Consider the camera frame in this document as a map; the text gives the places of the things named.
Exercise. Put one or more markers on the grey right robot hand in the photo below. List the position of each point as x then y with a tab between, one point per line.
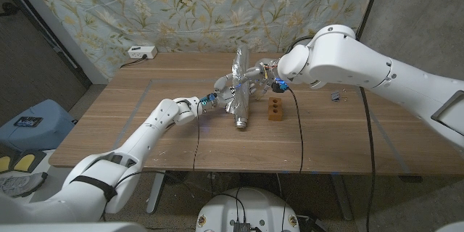
264	76

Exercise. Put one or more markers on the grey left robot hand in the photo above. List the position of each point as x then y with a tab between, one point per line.
224	98

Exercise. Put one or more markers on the aluminum foil roll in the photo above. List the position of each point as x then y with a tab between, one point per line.
241	101

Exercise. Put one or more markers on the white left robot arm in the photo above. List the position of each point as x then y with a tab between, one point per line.
137	141

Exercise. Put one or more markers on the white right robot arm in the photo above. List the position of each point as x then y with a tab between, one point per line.
362	65

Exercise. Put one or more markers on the orange three-hole brick block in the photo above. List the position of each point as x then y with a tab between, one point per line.
274	110

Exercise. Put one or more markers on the grey binder clip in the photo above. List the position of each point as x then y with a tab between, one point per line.
335	96

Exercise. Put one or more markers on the floral printed backdrop cloth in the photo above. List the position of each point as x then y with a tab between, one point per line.
181	14

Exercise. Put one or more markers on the white power strip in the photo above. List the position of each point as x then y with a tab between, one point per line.
142	52

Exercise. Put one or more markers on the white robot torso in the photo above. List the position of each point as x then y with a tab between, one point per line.
250	206

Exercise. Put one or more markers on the white table leg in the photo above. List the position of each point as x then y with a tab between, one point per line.
341	197
156	192

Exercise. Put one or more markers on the black backdrop stand pole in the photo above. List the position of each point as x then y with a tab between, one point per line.
369	0

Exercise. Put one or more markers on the blue-grey storage box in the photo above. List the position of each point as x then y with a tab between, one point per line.
47	130

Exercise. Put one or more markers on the black device with screen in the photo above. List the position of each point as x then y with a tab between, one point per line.
28	122

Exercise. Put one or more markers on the black mat with yellow footprints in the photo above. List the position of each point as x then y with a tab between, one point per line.
23	162

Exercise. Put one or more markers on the grey sneaker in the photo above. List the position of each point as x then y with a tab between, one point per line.
21	185

